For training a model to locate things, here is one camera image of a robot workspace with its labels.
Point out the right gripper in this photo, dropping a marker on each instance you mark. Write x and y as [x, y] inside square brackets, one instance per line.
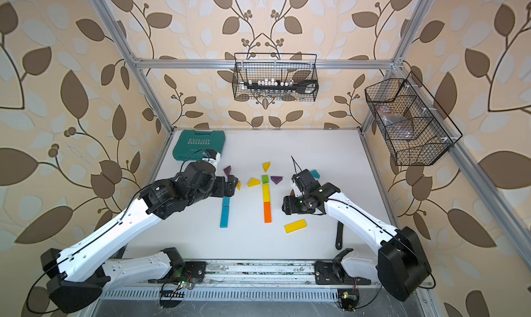
[289, 201]

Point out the green plastic tool case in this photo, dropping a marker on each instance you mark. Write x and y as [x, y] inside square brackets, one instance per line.
[192, 144]

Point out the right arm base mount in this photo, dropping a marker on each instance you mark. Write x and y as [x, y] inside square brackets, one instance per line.
[333, 273]

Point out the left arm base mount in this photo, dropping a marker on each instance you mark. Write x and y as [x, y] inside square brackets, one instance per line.
[181, 271]

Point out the black wire basket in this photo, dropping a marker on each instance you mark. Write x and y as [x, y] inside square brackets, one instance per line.
[414, 125]
[267, 66]

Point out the black wire basket right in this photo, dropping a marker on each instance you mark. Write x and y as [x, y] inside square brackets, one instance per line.
[414, 125]

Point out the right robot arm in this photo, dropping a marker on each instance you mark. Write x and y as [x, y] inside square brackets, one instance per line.
[399, 262]

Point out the socket bit holder strip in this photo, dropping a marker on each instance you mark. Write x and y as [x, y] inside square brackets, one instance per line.
[305, 87]

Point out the black wire basket back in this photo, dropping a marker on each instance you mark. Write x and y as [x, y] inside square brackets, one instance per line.
[267, 66]

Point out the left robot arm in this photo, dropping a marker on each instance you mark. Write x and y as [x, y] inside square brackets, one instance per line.
[80, 274]

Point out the long yellow block diagonal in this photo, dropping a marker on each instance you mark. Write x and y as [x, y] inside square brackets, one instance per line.
[266, 193]

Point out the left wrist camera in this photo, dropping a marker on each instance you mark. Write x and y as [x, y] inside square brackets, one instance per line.
[212, 156]

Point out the aluminium rail front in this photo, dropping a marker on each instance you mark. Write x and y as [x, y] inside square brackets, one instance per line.
[257, 273]

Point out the orange rectangular block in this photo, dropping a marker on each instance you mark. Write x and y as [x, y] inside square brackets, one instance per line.
[267, 213]

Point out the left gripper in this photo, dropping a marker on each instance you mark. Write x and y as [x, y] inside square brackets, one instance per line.
[222, 184]

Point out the yellow small block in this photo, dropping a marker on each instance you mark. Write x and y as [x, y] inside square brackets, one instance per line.
[253, 182]
[266, 166]

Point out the yellow small block bottom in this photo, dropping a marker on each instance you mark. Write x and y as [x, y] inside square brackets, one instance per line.
[266, 166]

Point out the teal long block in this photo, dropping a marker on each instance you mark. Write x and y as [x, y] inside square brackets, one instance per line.
[224, 216]
[226, 202]

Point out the dark purple triangle block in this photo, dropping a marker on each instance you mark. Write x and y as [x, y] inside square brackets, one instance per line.
[276, 179]

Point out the yellow long block bottom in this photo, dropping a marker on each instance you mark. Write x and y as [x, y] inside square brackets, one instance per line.
[295, 226]

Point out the clear plastic bag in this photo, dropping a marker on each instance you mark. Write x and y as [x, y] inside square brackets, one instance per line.
[396, 126]

